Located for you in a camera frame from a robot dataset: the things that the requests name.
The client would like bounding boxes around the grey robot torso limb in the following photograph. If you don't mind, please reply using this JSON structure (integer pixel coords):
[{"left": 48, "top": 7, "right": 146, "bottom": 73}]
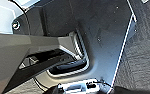
[{"left": 0, "top": 31, "right": 92, "bottom": 94}]

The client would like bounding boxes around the round white-ringed base button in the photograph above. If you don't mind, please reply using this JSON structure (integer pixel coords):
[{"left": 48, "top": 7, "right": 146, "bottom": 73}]
[{"left": 11, "top": 19, "right": 22, "bottom": 30}]

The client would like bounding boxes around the thin black cable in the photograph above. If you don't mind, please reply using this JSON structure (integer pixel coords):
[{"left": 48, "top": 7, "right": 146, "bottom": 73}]
[{"left": 90, "top": 77, "right": 113, "bottom": 88}]

